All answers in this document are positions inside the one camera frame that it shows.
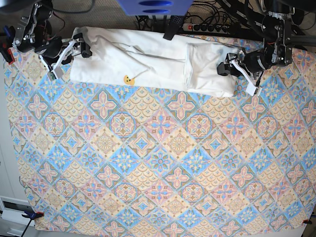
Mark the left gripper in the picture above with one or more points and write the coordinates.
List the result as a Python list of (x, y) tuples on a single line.
[(253, 62)]

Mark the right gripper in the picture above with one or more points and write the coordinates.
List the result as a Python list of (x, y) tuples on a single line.
[(50, 50)]

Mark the white printed T-shirt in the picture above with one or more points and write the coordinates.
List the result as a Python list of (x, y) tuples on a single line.
[(147, 59)]

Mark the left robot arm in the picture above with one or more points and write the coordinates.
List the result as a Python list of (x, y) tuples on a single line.
[(275, 30)]

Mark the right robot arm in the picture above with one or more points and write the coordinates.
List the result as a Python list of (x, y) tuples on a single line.
[(34, 32)]

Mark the white power strip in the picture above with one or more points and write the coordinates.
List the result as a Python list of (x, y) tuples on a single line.
[(205, 28)]

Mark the black remote-like bar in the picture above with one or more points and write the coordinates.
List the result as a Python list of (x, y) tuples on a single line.
[(175, 23)]

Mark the blue box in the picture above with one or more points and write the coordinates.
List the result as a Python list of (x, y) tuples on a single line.
[(155, 7)]

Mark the patterned tablecloth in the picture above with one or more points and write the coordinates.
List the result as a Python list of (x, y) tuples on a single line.
[(106, 160)]

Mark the orange black clamp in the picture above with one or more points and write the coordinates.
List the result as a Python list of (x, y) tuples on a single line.
[(32, 215)]

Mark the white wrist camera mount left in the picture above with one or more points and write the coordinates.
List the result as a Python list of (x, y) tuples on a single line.
[(253, 88)]

